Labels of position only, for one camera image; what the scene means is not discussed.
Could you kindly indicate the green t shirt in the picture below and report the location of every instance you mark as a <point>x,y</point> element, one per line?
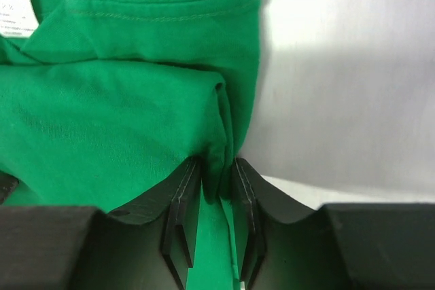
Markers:
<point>107,97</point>

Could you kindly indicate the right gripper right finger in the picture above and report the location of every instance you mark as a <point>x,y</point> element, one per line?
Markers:
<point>283,244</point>

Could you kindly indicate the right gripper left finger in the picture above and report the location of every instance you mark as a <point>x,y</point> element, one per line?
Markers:
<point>147,243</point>

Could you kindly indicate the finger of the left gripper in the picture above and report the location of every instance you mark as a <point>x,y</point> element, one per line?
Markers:
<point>8,184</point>

